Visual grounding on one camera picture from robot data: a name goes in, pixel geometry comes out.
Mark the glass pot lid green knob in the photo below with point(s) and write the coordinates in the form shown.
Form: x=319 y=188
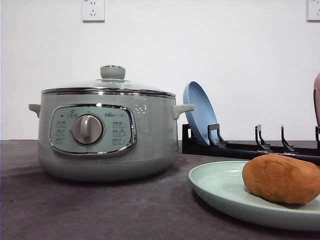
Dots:
x=112 y=82

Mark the green plate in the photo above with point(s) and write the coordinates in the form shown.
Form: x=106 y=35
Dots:
x=221 y=184

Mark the brown potato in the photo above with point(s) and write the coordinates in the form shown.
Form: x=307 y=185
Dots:
x=282 y=179

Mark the blue plate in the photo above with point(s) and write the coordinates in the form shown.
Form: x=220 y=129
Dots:
x=203 y=114

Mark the black plate rack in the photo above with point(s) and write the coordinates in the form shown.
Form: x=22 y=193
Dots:
x=217 y=147

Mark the green electric steamer pot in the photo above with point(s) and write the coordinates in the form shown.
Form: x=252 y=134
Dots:
x=107 y=136

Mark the pink plate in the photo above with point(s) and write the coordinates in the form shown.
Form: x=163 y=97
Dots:
x=316 y=99

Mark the white wall socket left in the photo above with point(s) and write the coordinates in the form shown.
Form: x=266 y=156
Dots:
x=93 y=12

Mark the white wall socket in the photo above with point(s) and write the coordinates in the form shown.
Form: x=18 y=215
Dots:
x=93 y=12
x=313 y=11

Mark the white wall socket right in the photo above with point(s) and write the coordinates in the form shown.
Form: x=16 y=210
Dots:
x=313 y=11

